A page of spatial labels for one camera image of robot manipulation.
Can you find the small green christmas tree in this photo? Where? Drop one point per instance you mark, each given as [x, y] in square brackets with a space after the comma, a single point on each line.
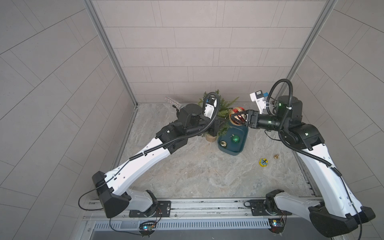
[224, 118]

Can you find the circuit board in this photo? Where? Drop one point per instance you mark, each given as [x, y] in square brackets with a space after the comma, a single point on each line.
[147, 228]
[277, 226]

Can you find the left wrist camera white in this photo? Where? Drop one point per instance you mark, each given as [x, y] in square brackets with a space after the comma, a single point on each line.
[210, 105]

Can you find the yellow round sticker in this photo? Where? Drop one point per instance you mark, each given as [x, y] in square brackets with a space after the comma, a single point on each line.
[263, 162]

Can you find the red gold striped ornament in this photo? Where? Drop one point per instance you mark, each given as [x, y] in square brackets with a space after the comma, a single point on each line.
[237, 108]

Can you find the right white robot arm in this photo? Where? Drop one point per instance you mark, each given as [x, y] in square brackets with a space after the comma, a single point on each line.
[339, 212]

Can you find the green glitter ball ornament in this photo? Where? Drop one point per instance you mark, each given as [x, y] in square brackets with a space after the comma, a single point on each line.
[235, 139]

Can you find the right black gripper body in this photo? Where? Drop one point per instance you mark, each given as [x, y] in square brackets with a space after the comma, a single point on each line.
[252, 120]

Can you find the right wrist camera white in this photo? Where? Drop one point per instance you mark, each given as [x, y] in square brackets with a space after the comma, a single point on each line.
[259, 98]

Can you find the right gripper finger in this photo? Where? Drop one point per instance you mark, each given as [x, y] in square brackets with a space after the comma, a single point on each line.
[238, 113]
[238, 122]

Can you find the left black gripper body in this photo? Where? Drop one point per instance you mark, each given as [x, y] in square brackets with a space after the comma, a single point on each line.
[210, 131]

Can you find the right circuit board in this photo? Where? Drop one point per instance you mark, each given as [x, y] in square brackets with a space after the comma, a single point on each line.
[277, 226]

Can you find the silver glitter microphone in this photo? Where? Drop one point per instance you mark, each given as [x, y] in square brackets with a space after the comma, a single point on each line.
[175, 104]

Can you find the teal plastic tray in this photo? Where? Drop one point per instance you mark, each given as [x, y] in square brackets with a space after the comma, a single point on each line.
[234, 149]

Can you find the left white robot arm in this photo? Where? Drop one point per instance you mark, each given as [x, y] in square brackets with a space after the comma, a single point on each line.
[113, 187]

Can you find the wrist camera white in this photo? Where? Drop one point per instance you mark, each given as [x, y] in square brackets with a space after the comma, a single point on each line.
[210, 105]
[259, 98]

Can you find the left circuit board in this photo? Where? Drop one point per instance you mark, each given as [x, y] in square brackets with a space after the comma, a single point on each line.
[147, 228]

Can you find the metal base rail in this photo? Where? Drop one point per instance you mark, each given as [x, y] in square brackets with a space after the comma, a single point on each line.
[206, 208]

